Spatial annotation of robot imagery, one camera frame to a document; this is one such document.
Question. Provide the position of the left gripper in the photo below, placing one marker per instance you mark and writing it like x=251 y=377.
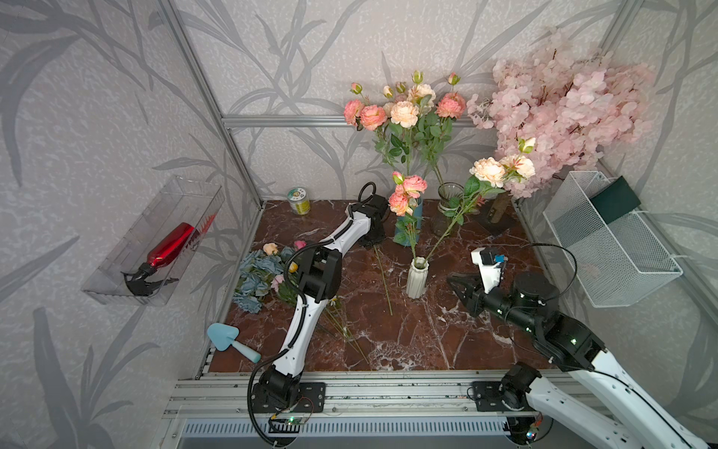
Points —
x=382 y=233

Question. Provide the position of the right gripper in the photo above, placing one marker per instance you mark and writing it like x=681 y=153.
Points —
x=475 y=296

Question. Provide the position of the small pink rose stem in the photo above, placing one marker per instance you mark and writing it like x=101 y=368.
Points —
x=407 y=190

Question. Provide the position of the pink peach rose stem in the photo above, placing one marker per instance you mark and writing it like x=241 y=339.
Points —
x=361 y=114

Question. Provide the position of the pale peach rose cluster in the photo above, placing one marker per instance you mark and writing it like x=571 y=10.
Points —
x=489 y=176

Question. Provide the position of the single pink rose stem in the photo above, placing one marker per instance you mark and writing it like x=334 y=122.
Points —
x=436 y=125

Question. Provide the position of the cream rose cluster stem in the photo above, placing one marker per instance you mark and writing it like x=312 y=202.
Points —
x=408 y=130

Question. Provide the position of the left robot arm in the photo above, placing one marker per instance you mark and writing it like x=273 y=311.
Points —
x=317 y=280

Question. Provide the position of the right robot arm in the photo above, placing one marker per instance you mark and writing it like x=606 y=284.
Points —
x=636 y=420

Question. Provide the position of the teal ceramic vase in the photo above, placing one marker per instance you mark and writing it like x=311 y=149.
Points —
x=408 y=226

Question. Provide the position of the white ribbed vase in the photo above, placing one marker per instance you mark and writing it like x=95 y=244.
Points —
x=417 y=278

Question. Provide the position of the clear glass vase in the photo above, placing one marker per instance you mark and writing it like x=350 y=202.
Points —
x=450 y=202

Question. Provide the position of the small tape roll jar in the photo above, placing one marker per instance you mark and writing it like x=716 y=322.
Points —
x=298 y=199

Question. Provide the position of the peach rose on hydrangea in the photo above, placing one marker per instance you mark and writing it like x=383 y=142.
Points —
x=271 y=249

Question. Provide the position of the blue hydrangea flower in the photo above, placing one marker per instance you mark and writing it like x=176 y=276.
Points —
x=256 y=272

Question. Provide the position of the dark green card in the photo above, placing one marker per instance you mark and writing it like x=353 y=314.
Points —
x=615 y=201

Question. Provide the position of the teal plastic scraper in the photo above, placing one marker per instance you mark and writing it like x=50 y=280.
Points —
x=223 y=336

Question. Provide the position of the pink cherry blossom tree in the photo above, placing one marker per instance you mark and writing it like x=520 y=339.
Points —
x=555 y=110

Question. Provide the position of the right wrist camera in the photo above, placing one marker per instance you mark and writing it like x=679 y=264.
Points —
x=491 y=266

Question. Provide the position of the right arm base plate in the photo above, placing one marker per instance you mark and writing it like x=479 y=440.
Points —
x=494 y=397

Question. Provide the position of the white wire mesh basket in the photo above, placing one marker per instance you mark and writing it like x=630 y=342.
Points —
x=619 y=264

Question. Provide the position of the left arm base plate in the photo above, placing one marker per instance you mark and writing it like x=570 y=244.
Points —
x=302 y=398

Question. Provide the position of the clear plastic wall bin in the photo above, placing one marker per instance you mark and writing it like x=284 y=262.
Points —
x=179 y=201

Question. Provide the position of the aluminium front rail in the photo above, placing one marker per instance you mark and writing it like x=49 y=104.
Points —
x=346 y=394

